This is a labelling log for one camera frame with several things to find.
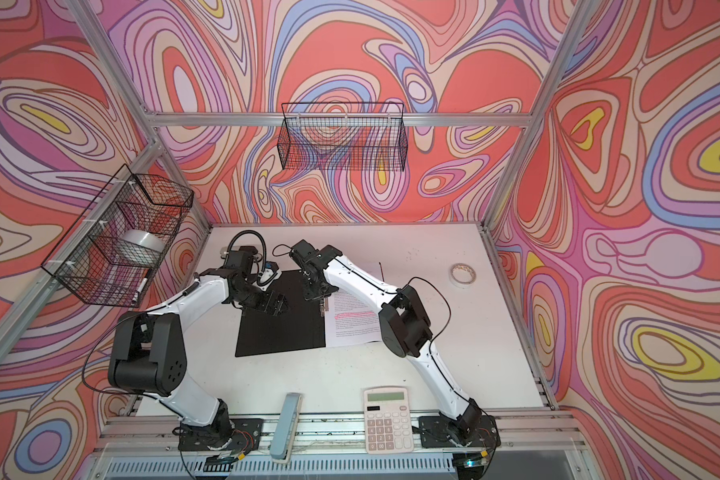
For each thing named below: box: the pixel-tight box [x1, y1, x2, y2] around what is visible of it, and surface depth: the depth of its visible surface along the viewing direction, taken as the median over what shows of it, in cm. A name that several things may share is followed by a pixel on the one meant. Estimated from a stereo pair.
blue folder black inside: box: [236, 269, 326, 357], surface depth 92 cm
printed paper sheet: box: [325, 288, 380, 347], surface depth 94 cm
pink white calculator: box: [363, 386, 414, 455], surface depth 75 cm
